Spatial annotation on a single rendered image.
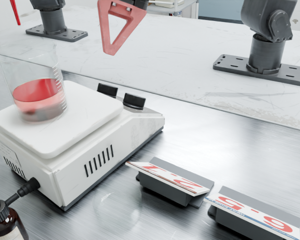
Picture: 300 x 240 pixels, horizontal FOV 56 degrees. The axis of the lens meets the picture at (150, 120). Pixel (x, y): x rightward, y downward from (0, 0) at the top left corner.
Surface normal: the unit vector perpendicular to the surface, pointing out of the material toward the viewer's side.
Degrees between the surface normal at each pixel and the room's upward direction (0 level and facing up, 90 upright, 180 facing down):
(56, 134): 0
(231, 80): 0
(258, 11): 78
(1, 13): 90
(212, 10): 90
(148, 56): 0
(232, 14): 90
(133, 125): 90
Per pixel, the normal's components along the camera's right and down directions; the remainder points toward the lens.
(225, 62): -0.04, -0.81
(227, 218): -0.55, 0.50
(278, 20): 0.25, 0.55
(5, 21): 0.87, 0.26
